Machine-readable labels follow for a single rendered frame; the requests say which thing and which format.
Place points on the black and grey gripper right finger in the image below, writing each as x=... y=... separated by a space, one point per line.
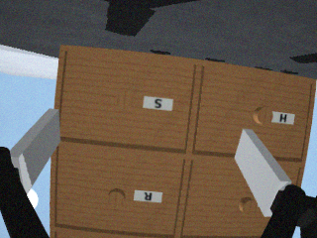
x=286 y=203

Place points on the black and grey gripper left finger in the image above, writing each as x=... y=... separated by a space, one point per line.
x=23 y=165

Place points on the brown wooden drawer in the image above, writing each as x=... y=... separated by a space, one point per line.
x=231 y=100
x=98 y=87
x=212 y=202
x=67 y=235
x=87 y=181

